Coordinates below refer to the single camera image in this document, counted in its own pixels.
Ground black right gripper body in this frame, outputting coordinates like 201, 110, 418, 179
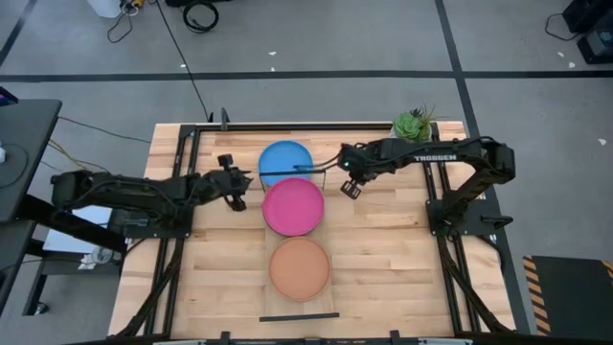
337, 142, 384, 182

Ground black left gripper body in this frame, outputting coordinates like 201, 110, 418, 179
200, 168, 248, 213

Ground blue plate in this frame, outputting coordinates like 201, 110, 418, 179
258, 140, 315, 188

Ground magenta plate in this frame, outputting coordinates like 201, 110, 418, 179
261, 176, 326, 238

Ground tan terracotta plate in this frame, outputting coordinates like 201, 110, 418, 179
267, 236, 332, 303

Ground succulent in white patterned pot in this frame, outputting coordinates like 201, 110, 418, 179
391, 103, 440, 144

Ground crumpled clear plastic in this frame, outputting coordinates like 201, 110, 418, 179
79, 246, 116, 270

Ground white paper sheet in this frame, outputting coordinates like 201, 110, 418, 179
42, 203, 116, 254

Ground black desk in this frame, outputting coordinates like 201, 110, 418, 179
0, 99, 128, 317

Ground white container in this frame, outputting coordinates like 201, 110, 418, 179
85, 0, 122, 19

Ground black mat with hazard stripes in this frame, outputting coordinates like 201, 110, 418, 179
521, 255, 613, 339

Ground black box with grey top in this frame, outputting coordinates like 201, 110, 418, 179
577, 28, 613, 65

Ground black equipment box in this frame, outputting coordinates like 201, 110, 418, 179
562, 0, 613, 35

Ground black aluminium table frame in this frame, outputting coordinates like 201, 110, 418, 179
114, 122, 516, 339

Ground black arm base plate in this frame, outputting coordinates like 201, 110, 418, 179
425, 198, 513, 237
107, 205, 193, 240

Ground long black floor cable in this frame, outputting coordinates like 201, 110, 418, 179
155, 0, 211, 122

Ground black cable to desk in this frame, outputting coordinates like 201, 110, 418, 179
57, 116, 152, 145

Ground wooden shelf with black frame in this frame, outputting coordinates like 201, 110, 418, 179
258, 168, 340, 323

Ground coiled black cable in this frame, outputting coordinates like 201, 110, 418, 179
181, 0, 220, 35

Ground yellow cables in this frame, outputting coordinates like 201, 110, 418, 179
46, 138, 111, 174

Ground black looped floor cable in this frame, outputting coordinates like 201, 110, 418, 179
105, 3, 135, 44

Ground thin black cable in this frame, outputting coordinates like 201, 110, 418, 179
544, 11, 580, 42

